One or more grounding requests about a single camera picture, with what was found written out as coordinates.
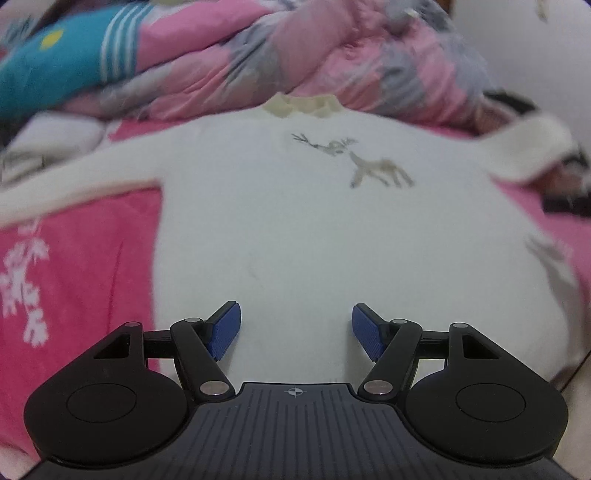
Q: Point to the pink grey floral quilt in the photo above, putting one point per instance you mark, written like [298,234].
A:
[277,60]

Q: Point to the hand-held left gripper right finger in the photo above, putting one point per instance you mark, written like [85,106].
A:
[367,332]

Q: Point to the pink floral blanket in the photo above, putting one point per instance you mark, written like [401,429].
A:
[69,230]

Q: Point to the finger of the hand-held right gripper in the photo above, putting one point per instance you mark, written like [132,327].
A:
[568,204]
[579,159]

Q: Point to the cream deer print sweater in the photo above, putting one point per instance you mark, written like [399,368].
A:
[277,221]

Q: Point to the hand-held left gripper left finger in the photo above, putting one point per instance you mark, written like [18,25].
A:
[226,330]

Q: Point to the white folded cloth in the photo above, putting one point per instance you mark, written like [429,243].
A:
[51,138]

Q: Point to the teal striped pillow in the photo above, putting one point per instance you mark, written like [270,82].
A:
[60,69]

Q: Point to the black cloth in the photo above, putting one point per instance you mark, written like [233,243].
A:
[512,101]

